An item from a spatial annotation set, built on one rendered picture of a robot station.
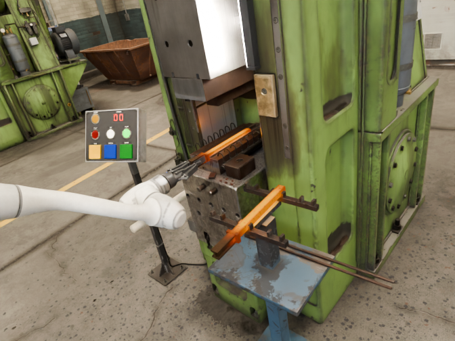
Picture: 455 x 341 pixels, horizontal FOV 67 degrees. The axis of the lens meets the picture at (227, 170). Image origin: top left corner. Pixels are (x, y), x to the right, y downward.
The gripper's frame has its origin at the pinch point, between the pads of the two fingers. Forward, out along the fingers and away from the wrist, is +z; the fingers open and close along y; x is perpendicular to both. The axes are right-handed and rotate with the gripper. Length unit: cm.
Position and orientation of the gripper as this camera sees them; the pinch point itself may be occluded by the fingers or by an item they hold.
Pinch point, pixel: (198, 161)
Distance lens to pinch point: 159.4
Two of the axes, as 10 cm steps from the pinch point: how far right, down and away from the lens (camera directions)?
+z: 6.6, -4.7, 5.9
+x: -1.8, -8.5, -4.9
